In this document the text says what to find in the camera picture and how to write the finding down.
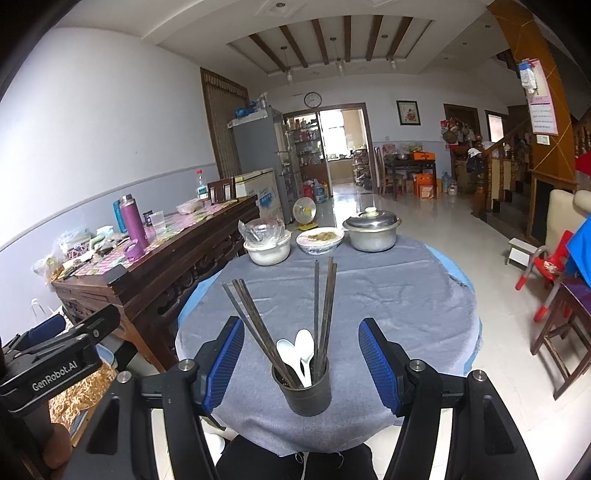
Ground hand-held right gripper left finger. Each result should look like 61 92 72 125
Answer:
62 316 245 480

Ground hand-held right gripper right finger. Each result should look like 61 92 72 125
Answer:
358 318 541 480

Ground white plastic spoon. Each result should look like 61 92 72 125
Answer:
294 329 315 386
276 339 308 388

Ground bunch of dark chopsticks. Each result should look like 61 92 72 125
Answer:
222 257 339 388

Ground dark grey utensil cup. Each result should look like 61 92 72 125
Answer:
271 355 332 417

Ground yellow patterned cushion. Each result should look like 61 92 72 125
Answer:
48 355 118 437

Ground grey tablecloth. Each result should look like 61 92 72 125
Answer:
175 235 483 455

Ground person's black pants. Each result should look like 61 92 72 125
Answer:
215 436 379 480

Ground dark carved wooden sideboard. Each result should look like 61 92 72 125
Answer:
51 194 262 372

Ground white plastic bowl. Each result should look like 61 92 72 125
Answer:
243 231 293 267

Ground aluminium pot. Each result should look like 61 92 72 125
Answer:
347 222 399 253

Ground glass bowl with food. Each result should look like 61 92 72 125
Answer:
295 227 346 257

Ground aluminium pot lid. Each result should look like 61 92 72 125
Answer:
342 207 402 232

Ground purple thermos bottle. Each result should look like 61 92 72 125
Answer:
119 194 149 250

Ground small electric fan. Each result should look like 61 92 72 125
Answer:
292 198 319 232

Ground white chest freezer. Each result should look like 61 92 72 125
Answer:
233 168 281 222

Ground small white stool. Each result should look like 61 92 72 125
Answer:
505 237 539 268

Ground red plastic child chair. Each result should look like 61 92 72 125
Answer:
515 231 573 322

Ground dark wooden chair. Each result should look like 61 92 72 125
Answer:
530 277 591 400

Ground dark wooden side table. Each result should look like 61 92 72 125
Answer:
383 157 437 199

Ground grey refrigerator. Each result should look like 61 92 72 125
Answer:
228 106 296 217

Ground wooden stair railing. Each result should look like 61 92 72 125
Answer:
471 113 591 217

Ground blue garment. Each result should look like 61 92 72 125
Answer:
566 226 591 282

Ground cream armchair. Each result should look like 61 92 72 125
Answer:
545 188 591 252

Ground brown door curtain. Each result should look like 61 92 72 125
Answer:
200 68 250 181

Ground orange wooden pillar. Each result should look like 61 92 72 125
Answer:
487 0 580 245

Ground brown wooden frame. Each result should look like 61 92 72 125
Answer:
208 178 237 204

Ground framed wall picture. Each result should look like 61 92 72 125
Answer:
396 100 422 126

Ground pink wall calendar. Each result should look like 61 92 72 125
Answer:
526 58 559 136

